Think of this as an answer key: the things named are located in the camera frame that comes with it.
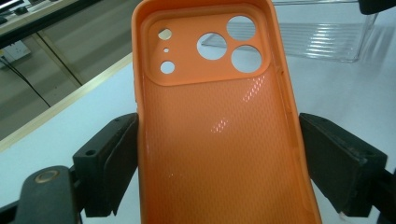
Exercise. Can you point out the clear plastic box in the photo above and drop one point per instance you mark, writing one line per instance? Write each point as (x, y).
(327, 37)

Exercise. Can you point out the orange phone case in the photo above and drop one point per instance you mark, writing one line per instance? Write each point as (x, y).
(218, 140)

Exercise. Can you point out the white wall power outlet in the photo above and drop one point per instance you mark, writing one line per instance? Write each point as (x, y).
(15, 51)

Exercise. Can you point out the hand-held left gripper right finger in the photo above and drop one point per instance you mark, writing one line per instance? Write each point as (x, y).
(339, 161)

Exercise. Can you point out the black metal crossbar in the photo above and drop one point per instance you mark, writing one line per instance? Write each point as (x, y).
(40, 23)

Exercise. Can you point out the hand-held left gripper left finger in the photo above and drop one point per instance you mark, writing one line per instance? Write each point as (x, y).
(102, 168)

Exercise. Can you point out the white table cover sheet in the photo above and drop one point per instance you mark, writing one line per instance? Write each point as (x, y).
(77, 124)

